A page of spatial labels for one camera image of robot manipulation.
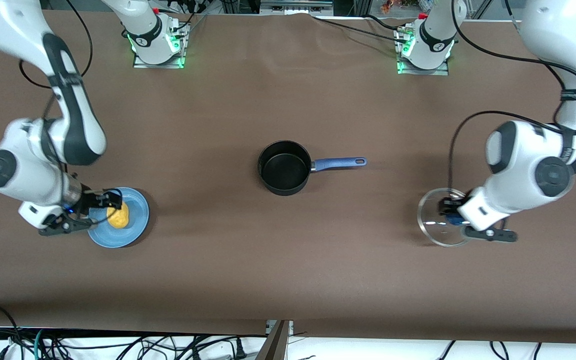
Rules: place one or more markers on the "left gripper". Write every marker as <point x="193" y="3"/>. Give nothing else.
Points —
<point x="447" y="206"/>

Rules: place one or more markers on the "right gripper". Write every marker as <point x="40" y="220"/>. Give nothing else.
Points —
<point x="89" y="199"/>

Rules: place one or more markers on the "yellow potato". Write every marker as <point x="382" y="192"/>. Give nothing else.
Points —
<point x="118" y="217"/>

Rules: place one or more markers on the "glass lid with blue knob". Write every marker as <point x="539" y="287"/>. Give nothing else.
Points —
<point x="430" y="220"/>

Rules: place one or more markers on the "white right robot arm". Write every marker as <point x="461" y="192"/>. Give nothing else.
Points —
<point x="75" y="125"/>

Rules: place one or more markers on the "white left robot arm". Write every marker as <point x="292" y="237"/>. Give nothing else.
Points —
<point x="523" y="150"/>

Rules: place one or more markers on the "blue round plate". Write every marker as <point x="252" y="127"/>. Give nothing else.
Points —
<point x="137" y="220"/>

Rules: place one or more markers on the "brown table cover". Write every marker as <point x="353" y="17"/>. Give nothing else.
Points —
<point x="288" y="270"/>

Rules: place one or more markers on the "black power plug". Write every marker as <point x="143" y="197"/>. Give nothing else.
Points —
<point x="240" y="348"/>

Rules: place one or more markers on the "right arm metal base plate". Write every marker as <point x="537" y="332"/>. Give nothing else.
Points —
<point x="140" y="64"/>

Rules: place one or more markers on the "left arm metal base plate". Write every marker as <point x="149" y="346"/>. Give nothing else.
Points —
<point x="408" y="71"/>

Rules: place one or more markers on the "aluminium frame profile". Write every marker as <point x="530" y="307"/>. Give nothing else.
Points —
<point x="295" y="5"/>

